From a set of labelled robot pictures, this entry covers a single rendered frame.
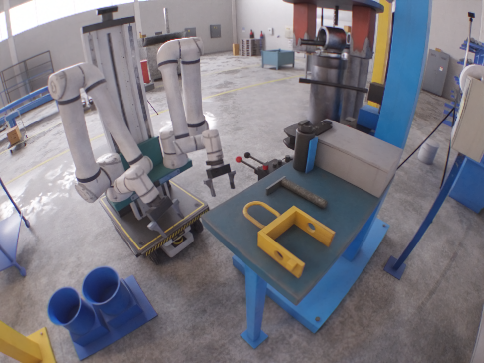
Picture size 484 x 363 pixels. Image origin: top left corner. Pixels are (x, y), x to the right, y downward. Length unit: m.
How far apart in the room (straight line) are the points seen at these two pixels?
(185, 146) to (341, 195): 0.86
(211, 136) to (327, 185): 0.64
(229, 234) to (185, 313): 1.14
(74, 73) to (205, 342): 1.68
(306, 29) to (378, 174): 0.95
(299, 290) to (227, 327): 1.12
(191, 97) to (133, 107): 0.42
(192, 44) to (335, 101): 0.87
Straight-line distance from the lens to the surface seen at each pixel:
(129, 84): 1.63
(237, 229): 0.72
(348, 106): 2.85
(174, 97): 1.32
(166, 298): 1.85
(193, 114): 1.55
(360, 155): 0.92
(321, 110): 1.43
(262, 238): 0.64
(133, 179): 1.03
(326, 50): 1.41
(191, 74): 1.43
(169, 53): 1.36
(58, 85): 1.09
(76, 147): 1.23
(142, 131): 1.69
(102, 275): 1.78
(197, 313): 1.75
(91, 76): 1.18
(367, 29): 1.31
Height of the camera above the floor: 1.61
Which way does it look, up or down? 37 degrees down
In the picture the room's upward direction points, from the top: 2 degrees counter-clockwise
